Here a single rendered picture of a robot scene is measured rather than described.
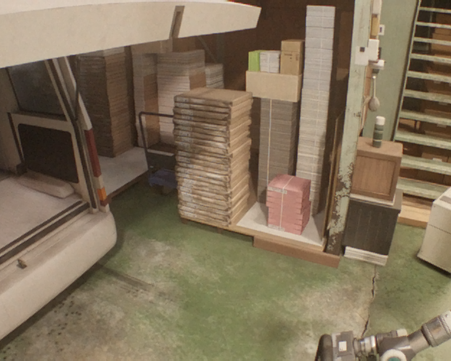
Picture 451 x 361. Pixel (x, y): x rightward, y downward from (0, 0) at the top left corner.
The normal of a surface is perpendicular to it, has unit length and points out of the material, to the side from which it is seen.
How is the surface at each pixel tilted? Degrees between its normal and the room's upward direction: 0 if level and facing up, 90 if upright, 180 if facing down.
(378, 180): 90
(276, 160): 90
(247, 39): 90
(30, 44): 106
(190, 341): 0
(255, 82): 91
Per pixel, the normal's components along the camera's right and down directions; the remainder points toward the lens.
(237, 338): 0.00, -0.90
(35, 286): 0.89, 0.13
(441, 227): -0.77, 0.27
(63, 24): 0.83, 0.46
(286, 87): -0.46, 0.38
